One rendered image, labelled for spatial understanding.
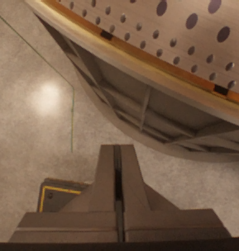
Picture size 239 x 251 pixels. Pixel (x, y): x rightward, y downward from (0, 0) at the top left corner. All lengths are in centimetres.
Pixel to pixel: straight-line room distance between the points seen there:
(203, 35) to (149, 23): 6
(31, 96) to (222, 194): 169
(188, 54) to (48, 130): 143
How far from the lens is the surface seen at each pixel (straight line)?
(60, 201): 122
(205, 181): 150
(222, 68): 25
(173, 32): 25
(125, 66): 27
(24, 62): 188
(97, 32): 28
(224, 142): 68
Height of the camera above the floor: 140
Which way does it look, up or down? 81 degrees down
